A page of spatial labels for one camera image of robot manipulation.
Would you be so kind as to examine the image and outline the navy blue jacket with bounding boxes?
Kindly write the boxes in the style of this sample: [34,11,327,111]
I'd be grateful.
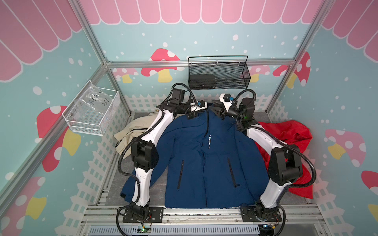
[120,103,271,209]

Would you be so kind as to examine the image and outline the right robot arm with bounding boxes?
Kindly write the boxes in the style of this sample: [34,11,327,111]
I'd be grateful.
[211,93,303,222]

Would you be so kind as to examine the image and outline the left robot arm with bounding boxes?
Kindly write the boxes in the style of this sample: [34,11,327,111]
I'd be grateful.
[117,83,198,224]

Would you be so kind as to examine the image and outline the red jacket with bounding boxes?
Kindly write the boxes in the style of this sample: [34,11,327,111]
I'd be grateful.
[253,119,314,200]

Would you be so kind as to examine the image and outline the cream beige jacket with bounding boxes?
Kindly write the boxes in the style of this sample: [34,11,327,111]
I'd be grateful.
[114,112,158,155]

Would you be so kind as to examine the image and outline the black box in basket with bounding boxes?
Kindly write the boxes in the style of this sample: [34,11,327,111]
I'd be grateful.
[189,74,216,90]

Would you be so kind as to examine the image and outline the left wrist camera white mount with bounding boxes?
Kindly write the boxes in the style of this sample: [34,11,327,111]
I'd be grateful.
[190,100,208,112]

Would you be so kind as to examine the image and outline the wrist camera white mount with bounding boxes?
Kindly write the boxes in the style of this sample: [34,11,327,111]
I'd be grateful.
[190,100,208,112]
[219,93,234,111]

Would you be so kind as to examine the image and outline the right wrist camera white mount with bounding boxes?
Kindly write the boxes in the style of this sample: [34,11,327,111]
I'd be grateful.
[219,93,234,111]

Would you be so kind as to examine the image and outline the left black corrugated cable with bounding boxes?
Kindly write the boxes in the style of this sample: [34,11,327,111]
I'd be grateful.
[116,82,198,236]

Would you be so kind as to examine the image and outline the black corrugated cable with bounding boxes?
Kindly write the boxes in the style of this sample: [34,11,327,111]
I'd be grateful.
[116,82,198,236]
[233,89,317,236]

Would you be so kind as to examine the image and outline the black wire mesh basket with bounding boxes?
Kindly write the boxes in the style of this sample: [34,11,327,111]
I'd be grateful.
[188,55,251,89]

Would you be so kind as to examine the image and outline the clear wire basket with bags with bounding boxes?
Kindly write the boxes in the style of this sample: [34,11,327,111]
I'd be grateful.
[62,81,121,136]

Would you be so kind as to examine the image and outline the right black corrugated cable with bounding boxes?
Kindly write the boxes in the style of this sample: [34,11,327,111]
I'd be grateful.
[233,89,317,236]

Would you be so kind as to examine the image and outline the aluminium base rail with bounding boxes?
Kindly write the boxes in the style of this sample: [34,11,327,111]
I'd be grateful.
[76,205,331,236]

